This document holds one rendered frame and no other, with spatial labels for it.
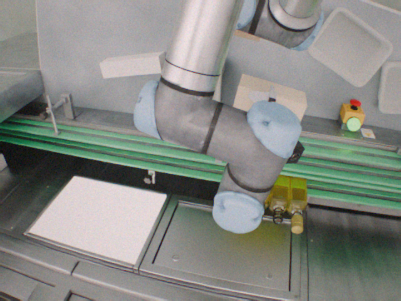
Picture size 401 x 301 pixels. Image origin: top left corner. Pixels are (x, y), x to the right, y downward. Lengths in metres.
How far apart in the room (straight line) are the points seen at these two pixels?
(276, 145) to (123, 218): 0.76
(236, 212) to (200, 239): 0.56
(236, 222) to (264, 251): 0.54
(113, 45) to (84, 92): 0.27
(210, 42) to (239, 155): 0.15
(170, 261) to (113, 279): 0.18
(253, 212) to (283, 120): 0.14
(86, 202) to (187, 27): 0.89
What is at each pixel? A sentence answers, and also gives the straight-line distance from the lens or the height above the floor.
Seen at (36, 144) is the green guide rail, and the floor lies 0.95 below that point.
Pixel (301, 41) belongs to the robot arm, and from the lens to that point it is 0.72.
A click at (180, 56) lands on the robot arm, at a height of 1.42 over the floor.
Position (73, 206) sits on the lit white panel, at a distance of 1.15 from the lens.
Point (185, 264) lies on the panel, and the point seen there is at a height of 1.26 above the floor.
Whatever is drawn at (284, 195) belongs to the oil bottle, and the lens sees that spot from 0.93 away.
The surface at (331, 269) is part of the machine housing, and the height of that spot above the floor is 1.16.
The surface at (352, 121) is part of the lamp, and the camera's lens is 1.06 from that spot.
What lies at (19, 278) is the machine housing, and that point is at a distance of 1.08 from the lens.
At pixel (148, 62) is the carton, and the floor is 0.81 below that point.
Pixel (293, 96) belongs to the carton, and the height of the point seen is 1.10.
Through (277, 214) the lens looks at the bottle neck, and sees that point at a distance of 0.89.
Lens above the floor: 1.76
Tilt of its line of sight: 53 degrees down
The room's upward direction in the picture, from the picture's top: 157 degrees counter-clockwise
